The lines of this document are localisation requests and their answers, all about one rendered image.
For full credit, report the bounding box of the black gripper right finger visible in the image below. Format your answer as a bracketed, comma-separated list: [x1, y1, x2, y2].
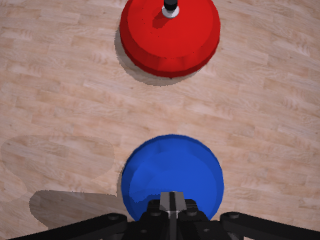
[172, 192, 320, 240]

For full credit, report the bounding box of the red dome bell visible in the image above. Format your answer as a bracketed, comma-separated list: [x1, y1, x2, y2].
[120, 0, 220, 79]

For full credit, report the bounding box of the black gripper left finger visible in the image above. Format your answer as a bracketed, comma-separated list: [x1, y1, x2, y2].
[7, 192, 173, 240]

